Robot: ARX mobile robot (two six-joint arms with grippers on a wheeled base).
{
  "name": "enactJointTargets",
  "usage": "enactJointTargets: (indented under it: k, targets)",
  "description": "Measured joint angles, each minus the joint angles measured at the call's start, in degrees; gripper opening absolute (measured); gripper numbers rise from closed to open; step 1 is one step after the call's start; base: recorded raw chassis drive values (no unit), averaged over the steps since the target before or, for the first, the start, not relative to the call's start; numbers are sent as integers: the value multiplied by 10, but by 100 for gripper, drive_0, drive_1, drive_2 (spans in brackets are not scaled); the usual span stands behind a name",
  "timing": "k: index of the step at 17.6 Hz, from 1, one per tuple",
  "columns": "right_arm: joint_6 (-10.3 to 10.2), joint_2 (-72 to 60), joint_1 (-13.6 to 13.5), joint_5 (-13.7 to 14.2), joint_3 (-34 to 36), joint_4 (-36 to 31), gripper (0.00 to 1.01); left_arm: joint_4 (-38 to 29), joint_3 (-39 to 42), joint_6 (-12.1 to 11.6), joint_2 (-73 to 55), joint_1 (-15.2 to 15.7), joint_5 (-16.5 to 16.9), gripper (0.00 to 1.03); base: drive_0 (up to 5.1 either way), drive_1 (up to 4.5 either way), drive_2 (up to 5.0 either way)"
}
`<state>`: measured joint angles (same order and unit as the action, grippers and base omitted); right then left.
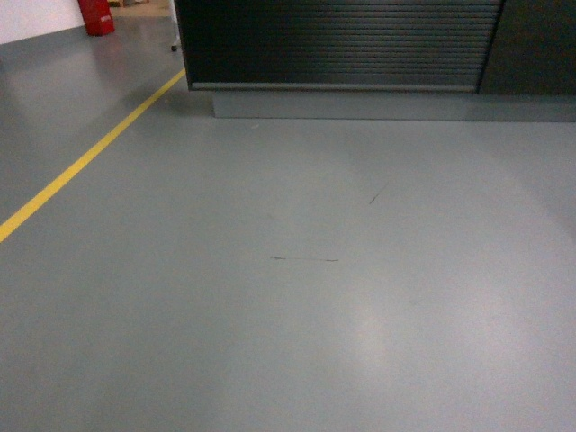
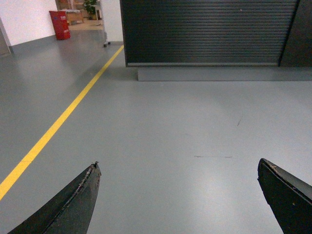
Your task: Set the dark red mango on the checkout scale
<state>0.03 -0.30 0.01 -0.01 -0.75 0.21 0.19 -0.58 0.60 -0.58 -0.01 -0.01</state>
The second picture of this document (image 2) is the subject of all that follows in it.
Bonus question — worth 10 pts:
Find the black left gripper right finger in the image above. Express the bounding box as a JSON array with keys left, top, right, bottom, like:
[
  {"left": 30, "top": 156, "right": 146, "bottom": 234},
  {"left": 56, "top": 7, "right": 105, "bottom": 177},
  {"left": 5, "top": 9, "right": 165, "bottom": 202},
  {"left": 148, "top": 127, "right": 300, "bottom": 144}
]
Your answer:
[{"left": 257, "top": 158, "right": 312, "bottom": 234}]

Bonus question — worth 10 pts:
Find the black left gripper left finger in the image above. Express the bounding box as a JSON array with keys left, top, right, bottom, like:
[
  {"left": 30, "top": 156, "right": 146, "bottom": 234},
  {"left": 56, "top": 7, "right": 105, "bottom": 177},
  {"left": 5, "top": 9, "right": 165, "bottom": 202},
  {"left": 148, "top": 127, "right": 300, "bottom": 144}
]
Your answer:
[{"left": 10, "top": 162, "right": 101, "bottom": 234}]

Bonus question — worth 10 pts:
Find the red fire equipment box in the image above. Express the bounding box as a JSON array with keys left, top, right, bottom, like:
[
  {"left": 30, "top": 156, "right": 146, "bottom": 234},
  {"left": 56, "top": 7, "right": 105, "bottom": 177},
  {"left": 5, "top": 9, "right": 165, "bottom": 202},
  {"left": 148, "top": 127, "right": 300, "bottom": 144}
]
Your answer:
[{"left": 49, "top": 11, "right": 71, "bottom": 40}]

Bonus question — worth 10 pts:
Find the green potted plant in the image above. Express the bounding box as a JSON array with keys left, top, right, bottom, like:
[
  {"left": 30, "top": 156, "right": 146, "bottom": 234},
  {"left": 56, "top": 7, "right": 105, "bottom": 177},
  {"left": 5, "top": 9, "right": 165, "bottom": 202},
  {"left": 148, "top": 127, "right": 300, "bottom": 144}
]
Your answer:
[{"left": 83, "top": 0, "right": 97, "bottom": 20}]

